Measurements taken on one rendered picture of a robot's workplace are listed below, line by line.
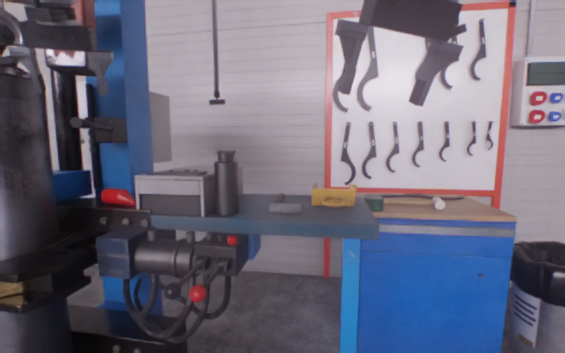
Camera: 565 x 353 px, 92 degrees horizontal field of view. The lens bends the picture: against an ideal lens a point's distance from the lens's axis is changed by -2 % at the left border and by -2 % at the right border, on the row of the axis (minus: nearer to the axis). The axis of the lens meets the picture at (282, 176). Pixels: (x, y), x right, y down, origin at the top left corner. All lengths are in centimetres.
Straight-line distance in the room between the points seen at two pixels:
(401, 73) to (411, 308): 184
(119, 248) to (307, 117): 205
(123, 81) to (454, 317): 188
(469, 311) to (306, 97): 195
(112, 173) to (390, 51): 227
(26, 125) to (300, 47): 221
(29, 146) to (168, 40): 234
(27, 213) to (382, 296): 150
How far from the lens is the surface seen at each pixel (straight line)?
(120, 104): 132
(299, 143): 263
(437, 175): 276
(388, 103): 266
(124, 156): 131
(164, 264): 89
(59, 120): 141
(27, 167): 102
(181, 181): 93
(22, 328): 112
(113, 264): 97
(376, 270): 160
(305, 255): 285
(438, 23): 51
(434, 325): 180
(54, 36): 83
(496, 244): 171
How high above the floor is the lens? 129
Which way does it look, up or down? 7 degrees down
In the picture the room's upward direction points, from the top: straight up
